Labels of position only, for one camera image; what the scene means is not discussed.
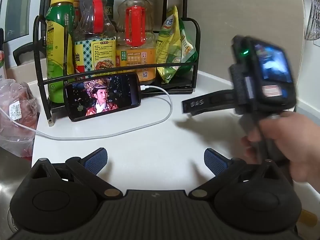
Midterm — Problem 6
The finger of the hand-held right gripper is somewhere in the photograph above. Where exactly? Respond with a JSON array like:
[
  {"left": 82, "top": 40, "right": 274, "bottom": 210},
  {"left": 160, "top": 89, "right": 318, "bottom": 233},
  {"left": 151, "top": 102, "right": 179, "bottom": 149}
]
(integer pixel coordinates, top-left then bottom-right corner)
[{"left": 182, "top": 90, "right": 236, "bottom": 117}]

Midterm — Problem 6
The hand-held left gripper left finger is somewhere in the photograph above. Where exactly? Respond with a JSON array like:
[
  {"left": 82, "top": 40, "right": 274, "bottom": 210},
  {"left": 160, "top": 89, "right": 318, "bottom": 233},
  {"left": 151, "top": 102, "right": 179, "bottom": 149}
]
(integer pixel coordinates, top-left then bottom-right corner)
[{"left": 31, "top": 147, "right": 123, "bottom": 202}]

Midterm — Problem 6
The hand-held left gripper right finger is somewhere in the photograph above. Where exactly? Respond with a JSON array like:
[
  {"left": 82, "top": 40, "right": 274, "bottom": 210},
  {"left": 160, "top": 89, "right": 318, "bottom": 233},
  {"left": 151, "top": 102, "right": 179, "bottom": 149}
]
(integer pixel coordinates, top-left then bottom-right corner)
[{"left": 188, "top": 148, "right": 283, "bottom": 202}]

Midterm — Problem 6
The person's right hand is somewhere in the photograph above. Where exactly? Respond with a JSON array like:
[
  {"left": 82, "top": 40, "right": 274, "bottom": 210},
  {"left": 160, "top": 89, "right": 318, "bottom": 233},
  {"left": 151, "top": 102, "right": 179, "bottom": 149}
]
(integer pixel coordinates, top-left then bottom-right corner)
[{"left": 241, "top": 110, "right": 320, "bottom": 184}]

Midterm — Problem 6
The black metal kitchen rack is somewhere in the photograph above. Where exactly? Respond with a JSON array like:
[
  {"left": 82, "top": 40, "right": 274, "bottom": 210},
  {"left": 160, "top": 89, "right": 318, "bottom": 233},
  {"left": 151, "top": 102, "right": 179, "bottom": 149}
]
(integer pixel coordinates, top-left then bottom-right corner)
[{"left": 32, "top": 0, "right": 202, "bottom": 128}]

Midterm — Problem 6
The green food bag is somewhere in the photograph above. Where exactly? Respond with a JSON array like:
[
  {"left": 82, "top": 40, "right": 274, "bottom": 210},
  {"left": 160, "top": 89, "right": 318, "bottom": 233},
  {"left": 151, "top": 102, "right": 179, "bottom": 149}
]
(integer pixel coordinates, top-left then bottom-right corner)
[{"left": 178, "top": 17, "right": 198, "bottom": 65}]

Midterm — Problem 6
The black smartphone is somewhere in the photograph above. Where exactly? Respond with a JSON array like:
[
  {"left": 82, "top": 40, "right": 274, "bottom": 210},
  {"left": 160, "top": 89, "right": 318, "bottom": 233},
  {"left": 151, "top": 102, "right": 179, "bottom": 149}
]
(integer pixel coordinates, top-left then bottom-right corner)
[{"left": 64, "top": 72, "right": 142, "bottom": 122}]

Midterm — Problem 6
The yellow green snack bag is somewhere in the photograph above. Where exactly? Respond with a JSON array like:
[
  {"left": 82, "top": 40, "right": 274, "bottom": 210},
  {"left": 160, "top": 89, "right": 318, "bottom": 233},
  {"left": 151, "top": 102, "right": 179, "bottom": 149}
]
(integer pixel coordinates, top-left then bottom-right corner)
[{"left": 155, "top": 5, "right": 182, "bottom": 85}]

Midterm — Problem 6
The stainless steel sink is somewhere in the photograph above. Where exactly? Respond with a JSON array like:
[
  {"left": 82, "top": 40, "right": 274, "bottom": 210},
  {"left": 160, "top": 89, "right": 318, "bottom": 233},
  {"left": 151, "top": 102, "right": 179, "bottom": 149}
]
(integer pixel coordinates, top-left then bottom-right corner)
[{"left": 0, "top": 147, "right": 33, "bottom": 240}]

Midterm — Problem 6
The gold cap oil bottle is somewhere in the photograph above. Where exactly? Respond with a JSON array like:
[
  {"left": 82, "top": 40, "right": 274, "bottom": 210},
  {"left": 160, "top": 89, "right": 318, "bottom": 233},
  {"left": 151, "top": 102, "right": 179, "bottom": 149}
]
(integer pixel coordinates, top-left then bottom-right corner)
[{"left": 116, "top": 0, "right": 157, "bottom": 84}]

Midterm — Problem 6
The plastic bag of meat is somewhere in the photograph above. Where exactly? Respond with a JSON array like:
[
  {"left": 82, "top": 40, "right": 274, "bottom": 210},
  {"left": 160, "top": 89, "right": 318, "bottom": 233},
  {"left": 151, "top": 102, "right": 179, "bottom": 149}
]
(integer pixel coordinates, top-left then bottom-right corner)
[{"left": 0, "top": 78, "right": 40, "bottom": 158}]

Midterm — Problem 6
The red cap oil bottle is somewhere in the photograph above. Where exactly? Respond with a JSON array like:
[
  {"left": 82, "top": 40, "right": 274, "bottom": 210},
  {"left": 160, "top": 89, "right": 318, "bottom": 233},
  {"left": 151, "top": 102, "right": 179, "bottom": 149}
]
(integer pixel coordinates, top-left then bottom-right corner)
[{"left": 72, "top": 0, "right": 118, "bottom": 77}]

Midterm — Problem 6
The yellow object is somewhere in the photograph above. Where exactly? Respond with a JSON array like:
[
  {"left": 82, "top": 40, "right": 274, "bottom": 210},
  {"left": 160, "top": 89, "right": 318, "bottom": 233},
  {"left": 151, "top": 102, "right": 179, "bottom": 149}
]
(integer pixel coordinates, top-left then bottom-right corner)
[{"left": 299, "top": 209, "right": 318, "bottom": 228}]

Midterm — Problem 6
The green yellow plastic bottle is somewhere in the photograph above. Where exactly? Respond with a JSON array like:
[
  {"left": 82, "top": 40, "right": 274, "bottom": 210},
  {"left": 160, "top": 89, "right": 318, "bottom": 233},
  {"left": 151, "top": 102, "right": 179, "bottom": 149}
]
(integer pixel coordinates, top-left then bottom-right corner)
[{"left": 45, "top": 0, "right": 75, "bottom": 104}]

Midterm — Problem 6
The dark glass bottle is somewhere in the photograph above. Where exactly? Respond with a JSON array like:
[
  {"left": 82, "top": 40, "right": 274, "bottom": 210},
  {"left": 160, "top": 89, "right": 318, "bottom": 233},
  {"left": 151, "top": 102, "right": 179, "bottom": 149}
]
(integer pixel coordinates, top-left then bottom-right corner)
[{"left": 104, "top": 0, "right": 117, "bottom": 24}]

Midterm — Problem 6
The window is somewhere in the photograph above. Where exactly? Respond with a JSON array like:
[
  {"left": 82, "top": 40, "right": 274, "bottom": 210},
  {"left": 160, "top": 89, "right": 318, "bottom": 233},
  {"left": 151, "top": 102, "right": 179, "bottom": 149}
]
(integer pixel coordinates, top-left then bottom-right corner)
[{"left": 0, "top": 0, "right": 47, "bottom": 43}]

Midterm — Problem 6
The white charging cable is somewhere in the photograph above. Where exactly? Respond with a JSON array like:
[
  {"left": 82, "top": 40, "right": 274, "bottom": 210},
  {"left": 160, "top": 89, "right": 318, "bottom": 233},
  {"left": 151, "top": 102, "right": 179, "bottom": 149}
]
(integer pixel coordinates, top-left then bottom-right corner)
[{"left": 0, "top": 84, "right": 173, "bottom": 141}]

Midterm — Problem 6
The black wire basket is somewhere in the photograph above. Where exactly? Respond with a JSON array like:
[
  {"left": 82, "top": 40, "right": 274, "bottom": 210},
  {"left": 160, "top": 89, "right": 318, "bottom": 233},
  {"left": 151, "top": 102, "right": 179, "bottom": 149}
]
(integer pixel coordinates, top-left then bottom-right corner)
[{"left": 301, "top": 0, "right": 320, "bottom": 41}]

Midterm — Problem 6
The black pan handle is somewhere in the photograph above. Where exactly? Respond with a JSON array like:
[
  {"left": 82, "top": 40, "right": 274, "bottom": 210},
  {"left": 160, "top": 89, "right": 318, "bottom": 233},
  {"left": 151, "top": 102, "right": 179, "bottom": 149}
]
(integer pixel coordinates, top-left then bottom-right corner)
[{"left": 12, "top": 42, "right": 38, "bottom": 67}]

